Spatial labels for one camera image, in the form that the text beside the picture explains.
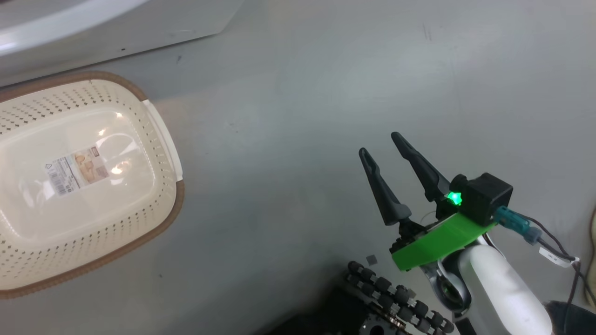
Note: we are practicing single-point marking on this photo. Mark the cream perforated laundry basket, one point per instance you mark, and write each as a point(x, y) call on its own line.
point(70, 223)

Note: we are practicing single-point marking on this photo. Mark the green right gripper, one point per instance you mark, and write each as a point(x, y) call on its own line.
point(442, 242)

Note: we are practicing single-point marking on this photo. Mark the black omni wheel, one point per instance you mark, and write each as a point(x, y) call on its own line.
point(396, 295)

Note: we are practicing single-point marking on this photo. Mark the basket product label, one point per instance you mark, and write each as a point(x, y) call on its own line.
point(77, 170)

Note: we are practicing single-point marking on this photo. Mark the white front-load washing machine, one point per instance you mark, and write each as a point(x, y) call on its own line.
point(93, 28)

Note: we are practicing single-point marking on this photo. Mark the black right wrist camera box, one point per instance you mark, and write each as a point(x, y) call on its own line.
point(486, 195)

